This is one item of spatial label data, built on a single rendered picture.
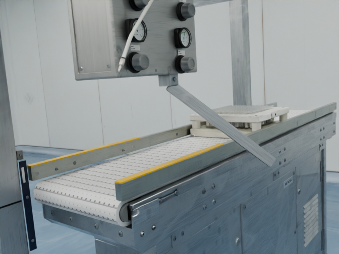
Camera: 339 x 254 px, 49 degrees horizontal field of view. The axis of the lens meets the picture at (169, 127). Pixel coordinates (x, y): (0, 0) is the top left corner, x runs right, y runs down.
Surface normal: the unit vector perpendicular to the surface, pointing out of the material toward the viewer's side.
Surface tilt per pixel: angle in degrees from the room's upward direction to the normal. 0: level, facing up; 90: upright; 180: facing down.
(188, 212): 90
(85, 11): 90
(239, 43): 90
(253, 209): 90
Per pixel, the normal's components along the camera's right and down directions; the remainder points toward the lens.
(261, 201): 0.78, 0.04
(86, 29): -0.62, 0.15
